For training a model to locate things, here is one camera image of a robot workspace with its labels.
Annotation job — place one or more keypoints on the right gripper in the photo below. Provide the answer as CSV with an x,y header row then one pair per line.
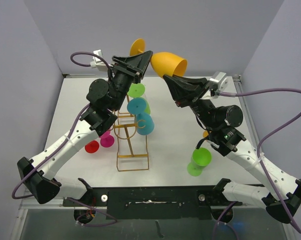
x,y
186,91

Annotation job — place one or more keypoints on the orange goblet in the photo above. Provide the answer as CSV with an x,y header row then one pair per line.
x,y
205,134
163,63

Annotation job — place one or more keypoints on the clear wine glass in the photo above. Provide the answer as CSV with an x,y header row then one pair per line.
x,y
145,93

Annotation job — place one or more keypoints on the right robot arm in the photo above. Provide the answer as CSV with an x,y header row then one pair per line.
x,y
280,193

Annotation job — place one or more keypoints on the light green goblet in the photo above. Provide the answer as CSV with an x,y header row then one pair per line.
x,y
136,90

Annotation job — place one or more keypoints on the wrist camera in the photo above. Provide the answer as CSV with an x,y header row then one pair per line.
x,y
217,83
96,63

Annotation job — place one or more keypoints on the red goblet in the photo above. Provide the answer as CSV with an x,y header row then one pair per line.
x,y
92,147

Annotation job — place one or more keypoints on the cyan goblet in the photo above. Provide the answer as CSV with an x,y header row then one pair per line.
x,y
139,107

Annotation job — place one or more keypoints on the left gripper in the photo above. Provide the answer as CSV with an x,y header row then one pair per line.
x,y
134,67

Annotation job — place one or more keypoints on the gold wire glass rack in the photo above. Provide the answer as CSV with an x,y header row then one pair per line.
x,y
132,148

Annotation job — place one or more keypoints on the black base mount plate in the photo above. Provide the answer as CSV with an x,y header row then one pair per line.
x,y
157,203

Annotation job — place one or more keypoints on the green goblet front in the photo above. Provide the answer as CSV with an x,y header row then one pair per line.
x,y
200,159

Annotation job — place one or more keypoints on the magenta goblet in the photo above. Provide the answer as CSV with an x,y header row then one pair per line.
x,y
107,140

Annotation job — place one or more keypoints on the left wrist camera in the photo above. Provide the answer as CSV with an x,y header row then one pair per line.
x,y
96,63

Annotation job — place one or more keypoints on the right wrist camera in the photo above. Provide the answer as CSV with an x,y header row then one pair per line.
x,y
217,83

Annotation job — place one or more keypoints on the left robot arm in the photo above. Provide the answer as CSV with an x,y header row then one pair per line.
x,y
104,97

